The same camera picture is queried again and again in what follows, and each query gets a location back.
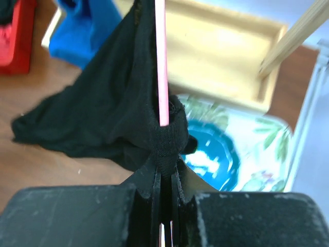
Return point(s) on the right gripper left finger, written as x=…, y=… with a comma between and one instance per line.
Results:
x=94, y=215

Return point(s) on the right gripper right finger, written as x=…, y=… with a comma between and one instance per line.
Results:
x=204, y=216

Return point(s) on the black tank top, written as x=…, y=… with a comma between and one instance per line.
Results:
x=111, y=110

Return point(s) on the pink wire hanger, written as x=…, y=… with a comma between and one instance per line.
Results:
x=162, y=73

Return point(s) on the blue tank top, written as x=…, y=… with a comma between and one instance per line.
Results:
x=86, y=26

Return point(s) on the blue dotted plate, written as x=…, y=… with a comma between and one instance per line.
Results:
x=215, y=160

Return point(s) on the floral serving tray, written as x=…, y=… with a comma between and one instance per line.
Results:
x=263, y=143

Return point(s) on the wooden clothes rack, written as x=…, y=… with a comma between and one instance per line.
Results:
x=222, y=54

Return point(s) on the red garment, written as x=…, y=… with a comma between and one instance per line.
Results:
x=6, y=52

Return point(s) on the red plastic bin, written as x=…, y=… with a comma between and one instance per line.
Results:
x=17, y=58

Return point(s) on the black clothes pile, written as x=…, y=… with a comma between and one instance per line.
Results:
x=6, y=11

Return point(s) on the aluminium frame rail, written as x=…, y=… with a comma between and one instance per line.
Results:
x=318, y=81

